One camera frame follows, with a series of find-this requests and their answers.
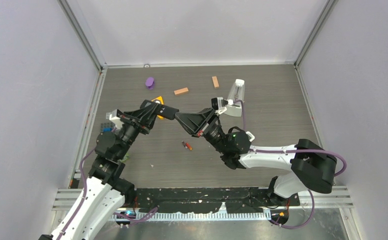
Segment orange AAA battery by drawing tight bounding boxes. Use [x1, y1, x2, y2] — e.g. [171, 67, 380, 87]
[185, 143, 193, 151]

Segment blue building brick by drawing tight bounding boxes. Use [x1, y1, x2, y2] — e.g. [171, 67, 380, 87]
[102, 127, 113, 133]

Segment grey building plate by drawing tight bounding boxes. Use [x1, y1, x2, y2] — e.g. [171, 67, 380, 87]
[100, 122, 115, 133]

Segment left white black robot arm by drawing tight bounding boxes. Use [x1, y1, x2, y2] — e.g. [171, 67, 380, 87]
[40, 100, 179, 240]

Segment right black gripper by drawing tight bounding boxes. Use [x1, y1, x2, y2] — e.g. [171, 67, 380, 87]
[173, 108, 229, 155]

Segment black remote control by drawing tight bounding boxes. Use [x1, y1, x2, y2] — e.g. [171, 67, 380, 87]
[140, 100, 180, 120]

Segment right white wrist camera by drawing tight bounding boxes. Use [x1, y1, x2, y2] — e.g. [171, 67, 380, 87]
[211, 97, 234, 115]

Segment purple plastic cap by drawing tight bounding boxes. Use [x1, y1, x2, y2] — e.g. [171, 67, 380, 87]
[145, 77, 155, 90]

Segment yellow triangular toy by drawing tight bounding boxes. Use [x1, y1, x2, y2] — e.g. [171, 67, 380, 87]
[151, 96, 165, 120]

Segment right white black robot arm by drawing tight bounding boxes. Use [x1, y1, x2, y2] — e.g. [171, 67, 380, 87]
[175, 107, 337, 205]

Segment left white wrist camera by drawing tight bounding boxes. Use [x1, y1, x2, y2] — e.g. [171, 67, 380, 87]
[108, 109, 124, 130]

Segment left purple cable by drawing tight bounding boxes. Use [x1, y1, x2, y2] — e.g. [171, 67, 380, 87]
[54, 147, 97, 240]

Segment white metronome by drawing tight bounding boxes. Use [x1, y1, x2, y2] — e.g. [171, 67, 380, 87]
[224, 79, 245, 117]

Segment green toy piece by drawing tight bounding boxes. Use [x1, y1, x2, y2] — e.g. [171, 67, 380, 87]
[121, 155, 130, 163]

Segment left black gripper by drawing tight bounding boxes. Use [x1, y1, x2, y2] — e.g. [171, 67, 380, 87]
[116, 102, 159, 159]

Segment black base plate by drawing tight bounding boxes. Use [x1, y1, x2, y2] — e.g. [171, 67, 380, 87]
[127, 187, 301, 215]

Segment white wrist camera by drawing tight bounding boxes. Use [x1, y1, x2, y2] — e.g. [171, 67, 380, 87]
[211, 97, 234, 115]
[108, 109, 124, 130]

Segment upright orange wooden block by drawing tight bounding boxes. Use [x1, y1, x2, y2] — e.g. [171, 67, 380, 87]
[211, 76, 220, 89]

